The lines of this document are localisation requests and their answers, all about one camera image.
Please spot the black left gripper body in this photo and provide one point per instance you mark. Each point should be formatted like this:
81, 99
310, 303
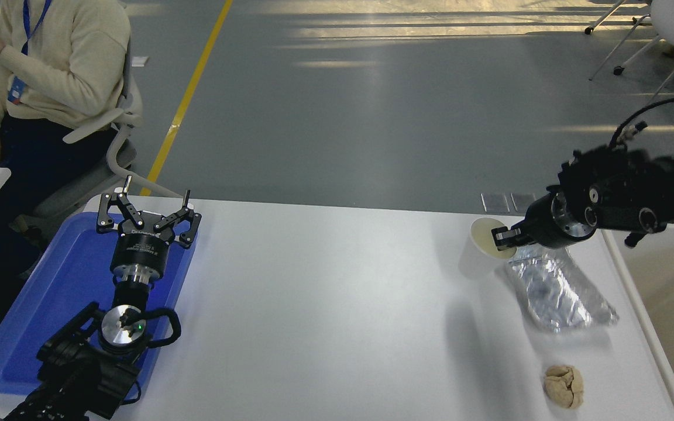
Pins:
138, 249

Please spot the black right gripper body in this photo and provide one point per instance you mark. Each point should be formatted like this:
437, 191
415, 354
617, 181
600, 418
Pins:
542, 228

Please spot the white paper cup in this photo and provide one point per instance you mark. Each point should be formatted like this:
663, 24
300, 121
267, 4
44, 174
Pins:
477, 257

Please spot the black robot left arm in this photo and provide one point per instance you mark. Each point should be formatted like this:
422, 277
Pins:
79, 374

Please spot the metal floor outlet plate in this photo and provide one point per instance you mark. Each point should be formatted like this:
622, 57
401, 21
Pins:
495, 203
522, 202

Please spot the grey office chair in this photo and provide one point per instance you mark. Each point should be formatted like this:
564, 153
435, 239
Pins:
120, 152

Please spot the crumpled foil tray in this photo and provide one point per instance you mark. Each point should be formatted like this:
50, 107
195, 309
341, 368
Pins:
559, 292

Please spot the blue plastic tray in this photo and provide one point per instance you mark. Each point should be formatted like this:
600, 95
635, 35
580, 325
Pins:
50, 292

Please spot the person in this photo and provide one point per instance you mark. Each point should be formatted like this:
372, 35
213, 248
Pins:
62, 70

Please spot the crumpled tan paper ball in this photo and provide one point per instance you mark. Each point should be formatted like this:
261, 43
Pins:
564, 386

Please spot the white chair with metal legs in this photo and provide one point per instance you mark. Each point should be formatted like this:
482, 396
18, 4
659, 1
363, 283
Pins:
673, 23

